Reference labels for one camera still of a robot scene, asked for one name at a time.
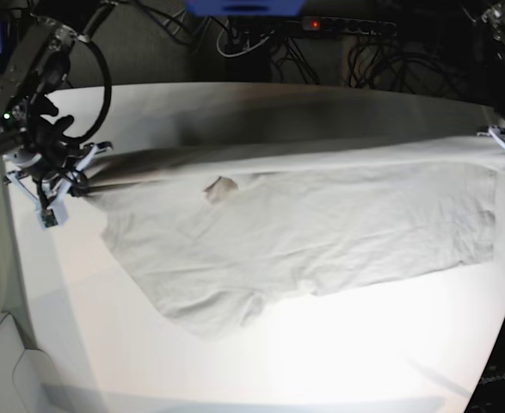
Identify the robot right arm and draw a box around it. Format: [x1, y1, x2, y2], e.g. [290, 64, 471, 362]
[0, 1, 115, 215]

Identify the light grey t-shirt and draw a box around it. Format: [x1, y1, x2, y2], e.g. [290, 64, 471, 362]
[87, 136, 505, 339]

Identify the blue box overhead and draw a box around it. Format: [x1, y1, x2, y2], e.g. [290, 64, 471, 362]
[184, 0, 305, 16]

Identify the white cable loop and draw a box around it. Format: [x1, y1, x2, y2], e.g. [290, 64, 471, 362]
[215, 16, 274, 59]

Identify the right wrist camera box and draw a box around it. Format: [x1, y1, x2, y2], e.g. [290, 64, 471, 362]
[39, 208, 68, 230]

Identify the black power strip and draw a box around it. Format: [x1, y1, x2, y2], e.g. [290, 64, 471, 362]
[301, 16, 397, 36]

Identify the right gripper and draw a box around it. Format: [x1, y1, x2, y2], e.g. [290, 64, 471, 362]
[3, 141, 113, 211]

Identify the grey side cabinet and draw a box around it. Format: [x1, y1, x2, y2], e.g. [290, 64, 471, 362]
[0, 314, 55, 413]

